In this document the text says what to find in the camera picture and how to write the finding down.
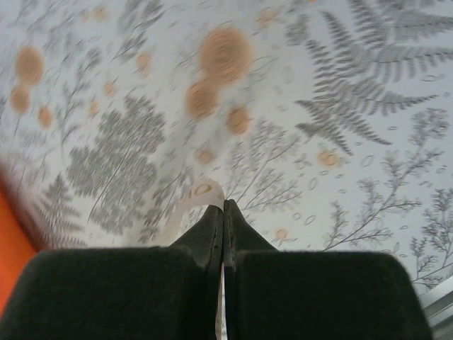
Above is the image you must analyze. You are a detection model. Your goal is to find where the cream printed ribbon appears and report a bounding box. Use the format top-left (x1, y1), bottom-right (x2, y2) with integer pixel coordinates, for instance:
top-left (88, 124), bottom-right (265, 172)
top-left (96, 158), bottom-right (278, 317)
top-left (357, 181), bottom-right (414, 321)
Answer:
top-left (155, 176), bottom-right (228, 340)

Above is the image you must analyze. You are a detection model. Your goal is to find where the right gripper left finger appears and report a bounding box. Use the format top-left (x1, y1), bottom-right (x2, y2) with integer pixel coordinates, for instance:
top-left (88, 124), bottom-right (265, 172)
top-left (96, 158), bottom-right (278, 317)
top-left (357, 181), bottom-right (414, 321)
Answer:
top-left (0, 204), bottom-right (225, 340)

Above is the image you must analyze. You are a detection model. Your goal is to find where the floral patterned tablecloth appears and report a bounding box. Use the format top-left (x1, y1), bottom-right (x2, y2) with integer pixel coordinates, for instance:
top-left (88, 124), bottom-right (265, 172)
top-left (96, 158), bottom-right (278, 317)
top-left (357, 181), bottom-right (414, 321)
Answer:
top-left (0, 0), bottom-right (453, 306)

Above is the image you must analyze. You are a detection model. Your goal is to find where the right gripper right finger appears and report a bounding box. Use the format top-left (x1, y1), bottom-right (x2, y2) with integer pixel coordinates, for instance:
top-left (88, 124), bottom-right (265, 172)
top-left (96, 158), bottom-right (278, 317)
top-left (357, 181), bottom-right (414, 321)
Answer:
top-left (224, 199), bottom-right (435, 340)

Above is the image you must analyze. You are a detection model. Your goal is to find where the orange wrapping paper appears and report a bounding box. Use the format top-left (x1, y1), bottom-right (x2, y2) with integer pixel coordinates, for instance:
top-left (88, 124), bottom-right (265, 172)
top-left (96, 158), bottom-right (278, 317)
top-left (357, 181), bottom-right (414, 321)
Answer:
top-left (0, 166), bottom-right (42, 288)

